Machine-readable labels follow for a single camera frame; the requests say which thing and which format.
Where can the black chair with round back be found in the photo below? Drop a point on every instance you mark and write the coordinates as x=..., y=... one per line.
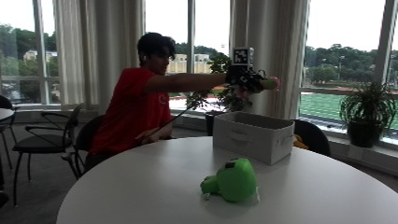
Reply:
x=312, y=135
x=86, y=137

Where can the leafy potted plant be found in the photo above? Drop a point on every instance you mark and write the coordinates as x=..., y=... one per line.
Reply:
x=222, y=93

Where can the black chair with armrests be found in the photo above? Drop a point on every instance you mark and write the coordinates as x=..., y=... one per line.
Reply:
x=6, y=124
x=46, y=143

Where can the pink and green soft toy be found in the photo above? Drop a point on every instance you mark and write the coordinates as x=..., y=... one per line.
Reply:
x=271, y=83

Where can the person in red shirt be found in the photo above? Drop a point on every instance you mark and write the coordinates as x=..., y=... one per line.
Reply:
x=132, y=112

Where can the white fabric storage box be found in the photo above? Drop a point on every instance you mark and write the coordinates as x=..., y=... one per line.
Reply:
x=254, y=137

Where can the round white side table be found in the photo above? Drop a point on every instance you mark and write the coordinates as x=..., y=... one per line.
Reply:
x=5, y=113

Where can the white marker cube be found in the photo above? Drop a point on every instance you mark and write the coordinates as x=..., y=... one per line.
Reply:
x=243, y=56

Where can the yellow soft toy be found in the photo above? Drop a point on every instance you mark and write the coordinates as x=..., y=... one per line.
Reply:
x=300, y=143

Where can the white curtain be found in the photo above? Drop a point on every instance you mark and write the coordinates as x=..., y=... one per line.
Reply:
x=99, y=53
x=273, y=46

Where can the spiky potted plant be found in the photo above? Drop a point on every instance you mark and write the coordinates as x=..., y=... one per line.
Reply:
x=367, y=109

